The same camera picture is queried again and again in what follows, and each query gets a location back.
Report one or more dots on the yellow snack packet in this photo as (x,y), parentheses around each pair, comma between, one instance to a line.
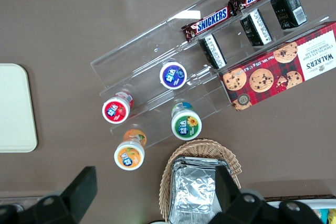
(332,217)

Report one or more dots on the blue lid gum jar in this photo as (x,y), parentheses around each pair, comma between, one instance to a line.
(173,75)

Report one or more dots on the red lid gum jar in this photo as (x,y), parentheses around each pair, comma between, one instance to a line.
(115,110)

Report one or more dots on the green lid gum jar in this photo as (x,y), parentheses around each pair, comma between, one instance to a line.
(186,125)

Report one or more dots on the red tartan cookie box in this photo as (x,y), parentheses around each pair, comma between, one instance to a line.
(275,72)

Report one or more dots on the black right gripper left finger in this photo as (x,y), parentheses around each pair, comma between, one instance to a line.
(81,192)

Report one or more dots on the cream plastic serving tray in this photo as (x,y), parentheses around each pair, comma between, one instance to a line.
(15,108)

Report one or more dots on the light oval wicker basket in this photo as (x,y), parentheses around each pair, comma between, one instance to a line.
(204,148)

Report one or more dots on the orange lid gum jar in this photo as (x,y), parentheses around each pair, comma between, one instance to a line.
(129,155)

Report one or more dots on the teal snack packet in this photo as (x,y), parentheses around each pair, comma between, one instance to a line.
(323,214)

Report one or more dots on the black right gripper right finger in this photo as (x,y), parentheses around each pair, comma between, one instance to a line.
(225,192)

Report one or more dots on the small black box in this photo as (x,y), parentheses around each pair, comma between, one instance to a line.
(212,51)
(288,9)
(256,27)

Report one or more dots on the white rectangular snack tray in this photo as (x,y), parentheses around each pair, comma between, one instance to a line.
(309,203)

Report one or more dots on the stacked aluminium foil containers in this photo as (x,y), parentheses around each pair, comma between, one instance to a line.
(191,192)

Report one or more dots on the clear acrylic stepped stand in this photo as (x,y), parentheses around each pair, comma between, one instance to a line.
(157,58)

